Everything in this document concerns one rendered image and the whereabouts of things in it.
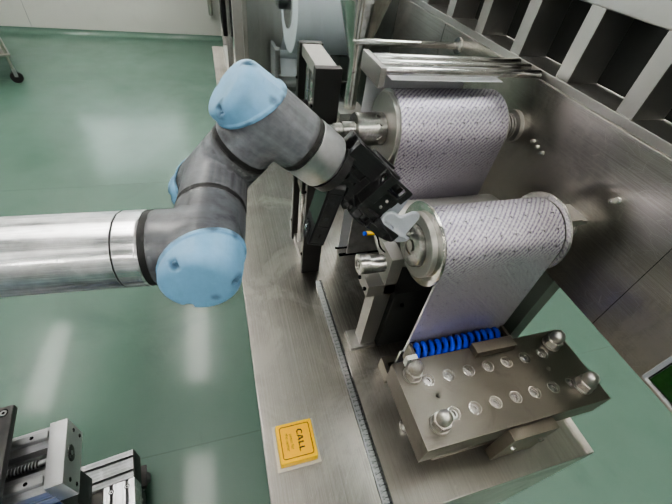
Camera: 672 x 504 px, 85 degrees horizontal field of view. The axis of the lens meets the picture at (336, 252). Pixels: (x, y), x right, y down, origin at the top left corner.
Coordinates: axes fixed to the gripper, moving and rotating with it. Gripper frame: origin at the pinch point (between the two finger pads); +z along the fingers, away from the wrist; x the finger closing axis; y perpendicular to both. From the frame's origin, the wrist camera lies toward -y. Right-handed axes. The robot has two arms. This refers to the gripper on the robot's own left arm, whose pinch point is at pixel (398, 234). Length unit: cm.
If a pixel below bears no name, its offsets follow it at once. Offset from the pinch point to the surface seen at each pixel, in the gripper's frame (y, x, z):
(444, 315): -5.1, -7.5, 18.3
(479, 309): 0.0, -7.5, 24.5
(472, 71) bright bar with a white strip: 27.1, 22.7, 3.3
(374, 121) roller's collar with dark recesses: 8.2, 21.8, -4.8
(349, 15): 19, 67, -4
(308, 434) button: -37.1, -16.8, 9.1
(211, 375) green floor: -125, 48, 49
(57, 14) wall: -210, 548, -86
